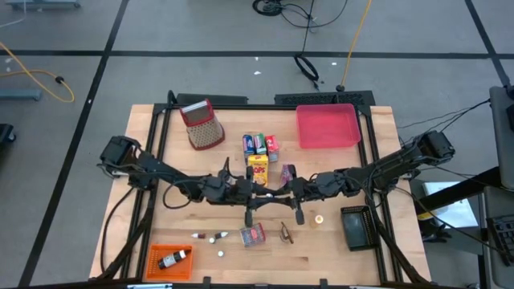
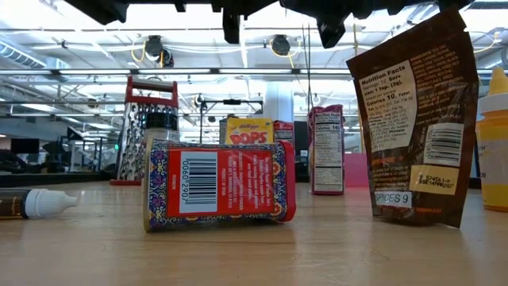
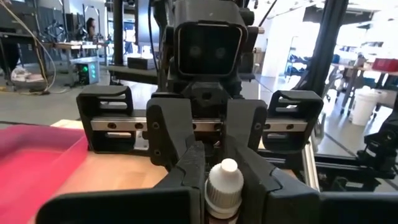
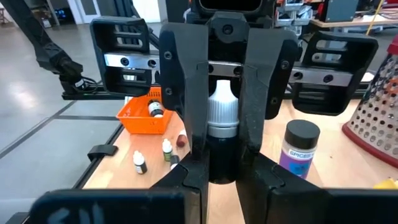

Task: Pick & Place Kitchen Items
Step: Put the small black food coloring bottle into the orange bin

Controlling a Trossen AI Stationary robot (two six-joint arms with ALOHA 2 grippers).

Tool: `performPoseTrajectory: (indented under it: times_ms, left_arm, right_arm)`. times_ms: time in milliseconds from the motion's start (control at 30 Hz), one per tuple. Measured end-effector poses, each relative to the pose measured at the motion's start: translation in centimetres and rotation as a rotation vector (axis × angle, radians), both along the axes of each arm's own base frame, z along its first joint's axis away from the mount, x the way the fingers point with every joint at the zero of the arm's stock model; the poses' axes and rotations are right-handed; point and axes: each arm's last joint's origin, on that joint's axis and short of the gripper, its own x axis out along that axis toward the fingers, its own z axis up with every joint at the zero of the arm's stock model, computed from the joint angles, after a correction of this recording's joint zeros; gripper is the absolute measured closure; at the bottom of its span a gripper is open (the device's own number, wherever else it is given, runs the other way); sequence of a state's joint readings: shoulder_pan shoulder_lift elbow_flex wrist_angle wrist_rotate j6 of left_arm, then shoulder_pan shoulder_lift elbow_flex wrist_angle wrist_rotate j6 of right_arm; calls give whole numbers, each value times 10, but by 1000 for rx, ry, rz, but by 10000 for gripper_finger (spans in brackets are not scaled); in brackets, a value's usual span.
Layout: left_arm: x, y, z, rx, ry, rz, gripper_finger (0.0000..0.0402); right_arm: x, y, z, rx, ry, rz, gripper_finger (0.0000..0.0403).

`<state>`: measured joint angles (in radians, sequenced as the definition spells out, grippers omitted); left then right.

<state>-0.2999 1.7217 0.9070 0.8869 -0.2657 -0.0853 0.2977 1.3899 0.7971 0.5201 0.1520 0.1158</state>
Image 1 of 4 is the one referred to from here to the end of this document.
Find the dark bottle white label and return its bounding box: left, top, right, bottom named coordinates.
left=157, top=248, right=193, bottom=271

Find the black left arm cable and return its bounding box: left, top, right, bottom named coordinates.
left=162, top=178, right=198, bottom=210

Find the yellow hanging cord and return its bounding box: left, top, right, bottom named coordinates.
left=340, top=0, right=373, bottom=92

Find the yellow Pops cereal box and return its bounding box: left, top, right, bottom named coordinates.
left=247, top=154, right=270, bottom=188

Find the black floor cable bundle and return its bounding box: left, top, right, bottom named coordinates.
left=251, top=0, right=349, bottom=30

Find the grey flat floor base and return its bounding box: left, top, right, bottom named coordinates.
left=0, top=88, right=43, bottom=102

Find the small red cereal box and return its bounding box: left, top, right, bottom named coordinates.
left=264, top=134, right=280, bottom=164

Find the steel box grater red handle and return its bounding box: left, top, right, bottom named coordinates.
left=178, top=98, right=226, bottom=152

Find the small blue cereal box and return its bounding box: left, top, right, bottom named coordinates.
left=242, top=134, right=257, bottom=164

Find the yellow floor cable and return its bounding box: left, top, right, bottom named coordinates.
left=0, top=41, right=76, bottom=104

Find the small tan spice jar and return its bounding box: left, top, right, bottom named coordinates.
left=308, top=212, right=325, bottom=230

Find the brown snack packet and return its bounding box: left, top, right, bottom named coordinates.
left=279, top=221, right=296, bottom=245

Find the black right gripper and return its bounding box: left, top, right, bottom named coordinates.
left=275, top=164, right=319, bottom=226

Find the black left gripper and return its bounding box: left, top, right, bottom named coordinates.
left=230, top=166, right=278, bottom=229

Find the orange plastic basket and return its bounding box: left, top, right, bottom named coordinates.
left=145, top=243, right=194, bottom=282

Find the black plastic basket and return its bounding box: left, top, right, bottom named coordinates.
left=340, top=205, right=381, bottom=253

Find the black crate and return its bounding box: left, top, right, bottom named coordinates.
left=486, top=214, right=514, bottom=267

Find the pink plastic bin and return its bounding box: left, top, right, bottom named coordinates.
left=296, top=103, right=362, bottom=150

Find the black perforated panel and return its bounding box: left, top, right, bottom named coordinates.
left=274, top=90, right=377, bottom=108

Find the black aluminium table frame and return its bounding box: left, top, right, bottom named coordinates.
left=96, top=102, right=431, bottom=289

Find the small green cereal box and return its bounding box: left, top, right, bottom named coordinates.
left=253, top=132, right=268, bottom=157

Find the black diagonal beam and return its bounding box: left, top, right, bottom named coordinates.
left=415, top=166, right=503, bottom=214

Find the black floor object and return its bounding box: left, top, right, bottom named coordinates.
left=0, top=123, right=17, bottom=145

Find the small pink cereal box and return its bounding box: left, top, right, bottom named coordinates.
left=279, top=163, right=297, bottom=189

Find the red patterned paprika tin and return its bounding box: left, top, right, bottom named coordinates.
left=239, top=222, right=267, bottom=248

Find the grey floor cart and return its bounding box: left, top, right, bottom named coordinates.
left=4, top=0, right=82, bottom=11

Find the black coiled cable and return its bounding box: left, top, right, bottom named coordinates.
left=292, top=0, right=321, bottom=92

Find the white sheet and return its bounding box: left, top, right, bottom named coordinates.
left=421, top=180, right=481, bottom=230

